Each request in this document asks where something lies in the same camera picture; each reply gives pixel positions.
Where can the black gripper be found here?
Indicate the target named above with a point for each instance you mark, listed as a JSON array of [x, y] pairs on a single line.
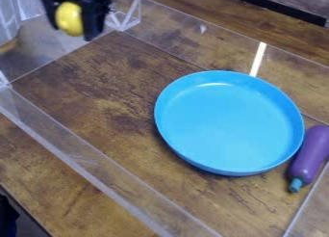
[[94, 10]]

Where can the yellow lemon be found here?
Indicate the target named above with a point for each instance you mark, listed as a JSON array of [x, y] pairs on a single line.
[[68, 19]]

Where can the blue round tray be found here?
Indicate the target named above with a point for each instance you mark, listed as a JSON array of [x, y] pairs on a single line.
[[229, 123]]

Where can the white patterned curtain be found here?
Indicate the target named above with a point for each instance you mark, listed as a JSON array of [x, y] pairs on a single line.
[[13, 12]]

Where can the black bar on background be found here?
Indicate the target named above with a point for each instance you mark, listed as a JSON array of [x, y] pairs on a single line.
[[278, 8]]

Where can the purple toy eggplant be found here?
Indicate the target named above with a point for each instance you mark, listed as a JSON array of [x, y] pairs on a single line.
[[310, 157]]

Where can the clear acrylic enclosure wall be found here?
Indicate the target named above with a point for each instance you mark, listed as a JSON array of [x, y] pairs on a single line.
[[84, 160]]

